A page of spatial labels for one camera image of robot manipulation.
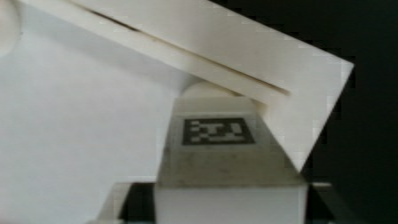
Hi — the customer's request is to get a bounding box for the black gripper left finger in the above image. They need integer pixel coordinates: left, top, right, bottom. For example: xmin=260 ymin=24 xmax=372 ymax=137
xmin=88 ymin=182 xmax=157 ymax=224

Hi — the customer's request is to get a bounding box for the white table leg with tag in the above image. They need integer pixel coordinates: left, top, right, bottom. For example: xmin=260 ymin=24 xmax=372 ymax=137
xmin=155 ymin=82 xmax=308 ymax=224

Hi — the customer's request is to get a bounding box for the white L-shaped obstacle fence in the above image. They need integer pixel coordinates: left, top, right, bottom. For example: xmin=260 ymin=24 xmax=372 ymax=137
xmin=18 ymin=0 xmax=354 ymax=167

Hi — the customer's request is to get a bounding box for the white square tabletop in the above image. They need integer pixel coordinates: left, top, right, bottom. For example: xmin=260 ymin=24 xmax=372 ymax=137
xmin=0 ymin=0 xmax=281 ymax=224

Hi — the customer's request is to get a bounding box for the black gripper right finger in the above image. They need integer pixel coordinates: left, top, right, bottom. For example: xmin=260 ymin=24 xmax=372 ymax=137
xmin=303 ymin=181 xmax=363 ymax=224

